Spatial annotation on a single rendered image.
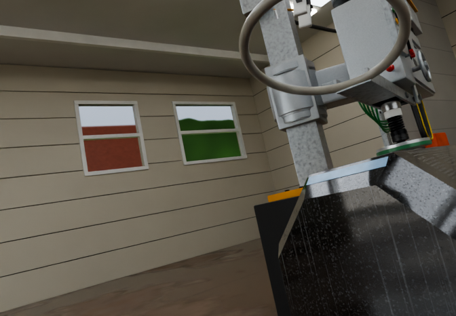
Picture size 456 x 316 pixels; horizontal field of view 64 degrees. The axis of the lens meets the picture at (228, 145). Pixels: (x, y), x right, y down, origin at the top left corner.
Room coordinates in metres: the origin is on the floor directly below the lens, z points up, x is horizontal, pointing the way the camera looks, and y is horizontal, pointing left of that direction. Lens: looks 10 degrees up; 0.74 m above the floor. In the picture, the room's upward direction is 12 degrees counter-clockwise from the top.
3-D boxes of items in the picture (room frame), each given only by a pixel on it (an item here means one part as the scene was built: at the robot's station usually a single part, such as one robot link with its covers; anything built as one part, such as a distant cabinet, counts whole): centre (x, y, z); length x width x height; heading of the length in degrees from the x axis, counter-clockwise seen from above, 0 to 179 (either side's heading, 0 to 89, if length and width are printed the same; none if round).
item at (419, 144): (1.57, -0.73, 0.85); 0.22 x 0.22 x 0.04
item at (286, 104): (2.22, -0.68, 1.34); 0.74 x 0.34 x 0.25; 75
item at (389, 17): (1.45, -0.78, 1.35); 0.08 x 0.03 x 0.28; 143
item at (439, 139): (4.39, -2.45, 1.00); 0.50 x 0.22 x 0.33; 127
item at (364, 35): (1.64, -0.77, 1.30); 0.36 x 0.22 x 0.45; 143
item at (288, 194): (2.27, -0.49, 0.76); 0.49 x 0.49 x 0.05; 36
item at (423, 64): (1.60, -0.89, 1.18); 0.15 x 0.10 x 0.15; 143
